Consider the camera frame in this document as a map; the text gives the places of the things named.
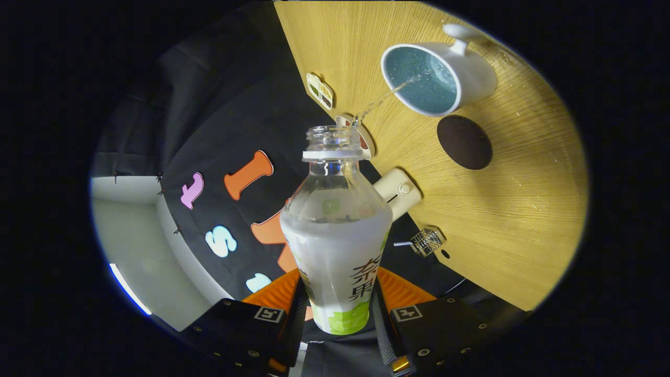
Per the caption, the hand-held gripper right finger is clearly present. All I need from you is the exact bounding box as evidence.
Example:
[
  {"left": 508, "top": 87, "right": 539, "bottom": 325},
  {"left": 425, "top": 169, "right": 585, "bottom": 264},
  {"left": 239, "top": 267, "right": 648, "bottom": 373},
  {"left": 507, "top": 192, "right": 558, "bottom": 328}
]
[{"left": 371, "top": 267, "right": 524, "bottom": 375}]

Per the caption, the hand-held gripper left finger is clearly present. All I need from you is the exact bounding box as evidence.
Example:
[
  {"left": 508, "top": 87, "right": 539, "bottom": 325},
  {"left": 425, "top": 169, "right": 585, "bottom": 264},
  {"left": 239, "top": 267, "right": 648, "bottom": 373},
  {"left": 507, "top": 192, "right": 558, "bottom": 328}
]
[{"left": 181, "top": 268, "right": 310, "bottom": 375}]

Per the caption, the clear plastic juice bottle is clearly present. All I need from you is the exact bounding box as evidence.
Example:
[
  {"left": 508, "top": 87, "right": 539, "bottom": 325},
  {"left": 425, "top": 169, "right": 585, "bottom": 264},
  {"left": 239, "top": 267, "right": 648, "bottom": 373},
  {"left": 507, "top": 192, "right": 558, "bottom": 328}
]
[{"left": 280, "top": 125, "right": 393, "bottom": 336}]

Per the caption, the dark brown round coaster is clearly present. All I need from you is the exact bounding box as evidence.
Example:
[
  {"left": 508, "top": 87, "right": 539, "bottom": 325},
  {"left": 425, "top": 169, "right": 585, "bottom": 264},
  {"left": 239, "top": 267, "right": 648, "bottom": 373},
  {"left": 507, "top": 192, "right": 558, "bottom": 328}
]
[{"left": 437, "top": 115, "right": 493, "bottom": 170}]

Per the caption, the clear juice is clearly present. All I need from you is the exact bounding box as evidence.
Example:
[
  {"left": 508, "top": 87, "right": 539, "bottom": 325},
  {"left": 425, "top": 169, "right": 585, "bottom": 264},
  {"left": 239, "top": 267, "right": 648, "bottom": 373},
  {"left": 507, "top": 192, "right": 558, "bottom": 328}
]
[{"left": 352, "top": 76, "right": 422, "bottom": 126}]

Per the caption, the white cup with blue inside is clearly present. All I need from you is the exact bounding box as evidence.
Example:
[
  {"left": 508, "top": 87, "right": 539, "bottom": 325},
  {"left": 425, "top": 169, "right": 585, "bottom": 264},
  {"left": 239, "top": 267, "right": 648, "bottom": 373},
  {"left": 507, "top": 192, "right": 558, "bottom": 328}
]
[{"left": 381, "top": 24, "right": 498, "bottom": 117}]

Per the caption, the white toaster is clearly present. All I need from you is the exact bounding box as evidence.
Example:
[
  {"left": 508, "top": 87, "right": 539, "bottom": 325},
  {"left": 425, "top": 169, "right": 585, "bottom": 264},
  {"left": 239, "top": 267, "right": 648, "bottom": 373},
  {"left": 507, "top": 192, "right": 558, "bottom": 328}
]
[{"left": 373, "top": 168, "right": 422, "bottom": 222}]

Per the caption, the ceiling light panel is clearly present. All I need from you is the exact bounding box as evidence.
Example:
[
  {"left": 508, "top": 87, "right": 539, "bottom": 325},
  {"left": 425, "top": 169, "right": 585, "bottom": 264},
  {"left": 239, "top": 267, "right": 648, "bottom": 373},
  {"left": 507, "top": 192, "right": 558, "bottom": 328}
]
[{"left": 109, "top": 263, "right": 153, "bottom": 316}]

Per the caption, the small white round plate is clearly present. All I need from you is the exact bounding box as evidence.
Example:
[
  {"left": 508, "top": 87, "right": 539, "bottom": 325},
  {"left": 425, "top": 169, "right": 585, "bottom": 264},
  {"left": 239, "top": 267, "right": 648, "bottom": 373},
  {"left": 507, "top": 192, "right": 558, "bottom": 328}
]
[{"left": 335, "top": 115, "right": 376, "bottom": 161}]

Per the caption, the wooden table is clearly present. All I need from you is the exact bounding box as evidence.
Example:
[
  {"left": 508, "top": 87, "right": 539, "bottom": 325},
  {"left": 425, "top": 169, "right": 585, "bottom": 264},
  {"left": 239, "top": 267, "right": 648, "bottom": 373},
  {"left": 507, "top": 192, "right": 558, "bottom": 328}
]
[{"left": 273, "top": 0, "right": 589, "bottom": 312}]

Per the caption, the black backdrop cloth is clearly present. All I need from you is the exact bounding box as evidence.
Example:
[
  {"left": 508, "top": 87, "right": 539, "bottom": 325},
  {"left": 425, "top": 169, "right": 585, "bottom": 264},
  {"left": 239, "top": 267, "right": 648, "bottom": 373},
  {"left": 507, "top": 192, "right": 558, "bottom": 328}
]
[{"left": 92, "top": 0, "right": 529, "bottom": 377}]

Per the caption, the white divided condiment dish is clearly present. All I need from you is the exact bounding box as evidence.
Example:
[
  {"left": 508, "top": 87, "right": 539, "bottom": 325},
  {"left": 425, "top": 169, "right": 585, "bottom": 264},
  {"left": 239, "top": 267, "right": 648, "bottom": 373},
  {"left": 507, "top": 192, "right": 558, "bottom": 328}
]
[{"left": 306, "top": 72, "right": 334, "bottom": 110}]

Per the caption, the wire mesh utensil holder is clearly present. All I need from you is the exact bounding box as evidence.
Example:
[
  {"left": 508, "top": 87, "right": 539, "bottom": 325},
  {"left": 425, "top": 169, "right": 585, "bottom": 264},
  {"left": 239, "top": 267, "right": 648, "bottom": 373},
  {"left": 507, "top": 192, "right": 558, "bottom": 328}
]
[{"left": 410, "top": 226, "right": 446, "bottom": 257}]

